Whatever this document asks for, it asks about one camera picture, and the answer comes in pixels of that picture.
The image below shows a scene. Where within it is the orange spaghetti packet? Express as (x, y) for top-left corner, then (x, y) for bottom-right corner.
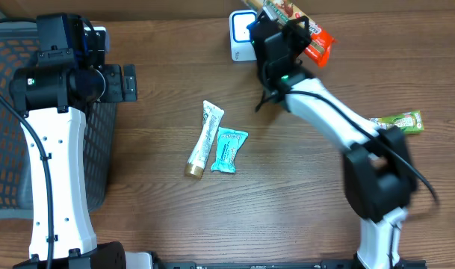
(243, 0), (336, 67)

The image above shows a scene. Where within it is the white leaf-print pack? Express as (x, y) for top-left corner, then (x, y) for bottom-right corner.
(185, 100), (224, 179)

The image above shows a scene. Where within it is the teal wet wipes pack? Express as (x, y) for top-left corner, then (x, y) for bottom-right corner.
(211, 127), (249, 173)

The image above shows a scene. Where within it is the green snack packet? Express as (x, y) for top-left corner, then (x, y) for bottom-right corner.
(369, 111), (424, 135)

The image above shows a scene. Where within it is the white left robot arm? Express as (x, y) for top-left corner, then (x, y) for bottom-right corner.
(10, 13), (137, 268)

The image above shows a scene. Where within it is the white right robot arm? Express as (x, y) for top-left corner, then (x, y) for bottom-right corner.
(249, 12), (418, 268)

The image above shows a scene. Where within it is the white barcode scanner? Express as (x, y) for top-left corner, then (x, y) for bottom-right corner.
(229, 10), (256, 62)

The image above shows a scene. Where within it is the grey plastic shopping basket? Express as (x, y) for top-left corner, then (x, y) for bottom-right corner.
(0, 22), (117, 219)

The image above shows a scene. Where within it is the black front rail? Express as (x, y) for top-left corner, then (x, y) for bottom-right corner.
(129, 252), (428, 269)

